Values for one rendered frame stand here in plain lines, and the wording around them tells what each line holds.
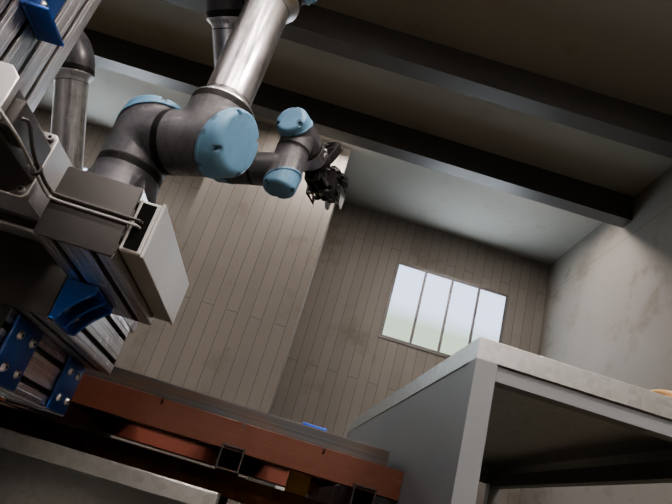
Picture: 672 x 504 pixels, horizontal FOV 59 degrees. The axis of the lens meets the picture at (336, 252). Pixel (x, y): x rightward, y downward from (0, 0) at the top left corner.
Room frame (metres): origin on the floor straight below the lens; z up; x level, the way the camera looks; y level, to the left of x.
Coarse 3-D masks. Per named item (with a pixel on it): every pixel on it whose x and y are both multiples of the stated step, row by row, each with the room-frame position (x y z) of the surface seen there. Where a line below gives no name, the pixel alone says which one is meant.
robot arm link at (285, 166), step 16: (288, 144) 1.09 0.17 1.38; (256, 160) 1.12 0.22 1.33; (272, 160) 1.10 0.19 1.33; (288, 160) 1.09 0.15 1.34; (304, 160) 1.11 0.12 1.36; (256, 176) 1.13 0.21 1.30; (272, 176) 1.09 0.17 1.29; (288, 176) 1.09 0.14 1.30; (272, 192) 1.14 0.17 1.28; (288, 192) 1.12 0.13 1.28
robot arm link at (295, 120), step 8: (288, 112) 1.08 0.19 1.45; (296, 112) 1.07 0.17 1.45; (304, 112) 1.07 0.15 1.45; (280, 120) 1.08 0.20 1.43; (288, 120) 1.08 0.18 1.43; (296, 120) 1.07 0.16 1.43; (304, 120) 1.06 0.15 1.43; (280, 128) 1.08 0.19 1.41; (288, 128) 1.07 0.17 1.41; (296, 128) 1.07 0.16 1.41; (304, 128) 1.08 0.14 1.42; (312, 128) 1.10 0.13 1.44; (280, 136) 1.11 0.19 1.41; (288, 136) 1.09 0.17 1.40; (296, 136) 1.09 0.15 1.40; (304, 136) 1.09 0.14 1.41; (312, 136) 1.11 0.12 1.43; (304, 144) 1.10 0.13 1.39; (312, 144) 1.12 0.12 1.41; (320, 144) 1.15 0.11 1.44; (312, 152) 1.14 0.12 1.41
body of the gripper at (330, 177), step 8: (328, 160) 1.20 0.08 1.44; (320, 168) 1.20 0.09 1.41; (328, 168) 1.26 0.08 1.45; (336, 168) 1.26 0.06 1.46; (304, 176) 1.22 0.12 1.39; (312, 176) 1.24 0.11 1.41; (320, 176) 1.22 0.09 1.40; (328, 176) 1.26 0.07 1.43; (336, 176) 1.26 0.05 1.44; (312, 184) 1.26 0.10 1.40; (320, 184) 1.26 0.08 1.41; (328, 184) 1.26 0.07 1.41; (336, 184) 1.28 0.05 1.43; (312, 192) 1.27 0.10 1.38; (320, 192) 1.27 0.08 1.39; (328, 192) 1.26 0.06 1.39; (336, 192) 1.29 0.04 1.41; (312, 200) 1.32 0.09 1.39; (328, 200) 1.30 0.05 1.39; (336, 200) 1.29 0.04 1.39
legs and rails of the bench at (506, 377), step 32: (512, 384) 1.01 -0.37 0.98; (544, 384) 1.01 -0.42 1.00; (608, 416) 1.02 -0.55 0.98; (640, 416) 1.02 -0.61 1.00; (480, 480) 2.29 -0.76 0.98; (512, 480) 2.11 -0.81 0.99; (544, 480) 1.87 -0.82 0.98; (576, 480) 1.69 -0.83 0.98; (608, 480) 1.53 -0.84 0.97; (640, 480) 1.41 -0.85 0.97
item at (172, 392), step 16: (128, 384) 1.36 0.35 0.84; (144, 384) 1.36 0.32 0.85; (160, 384) 1.36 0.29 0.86; (176, 400) 1.36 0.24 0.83; (192, 400) 1.36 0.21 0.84; (208, 400) 1.36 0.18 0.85; (224, 400) 1.36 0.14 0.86; (224, 416) 1.37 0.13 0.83; (240, 416) 1.37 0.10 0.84; (256, 416) 1.37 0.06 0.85; (272, 416) 1.37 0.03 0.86; (288, 432) 1.37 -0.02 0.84; (304, 432) 1.37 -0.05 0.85; (320, 432) 1.37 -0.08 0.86; (336, 448) 1.38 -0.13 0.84; (352, 448) 1.38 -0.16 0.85; (368, 448) 1.38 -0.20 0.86; (384, 464) 1.38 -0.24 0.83
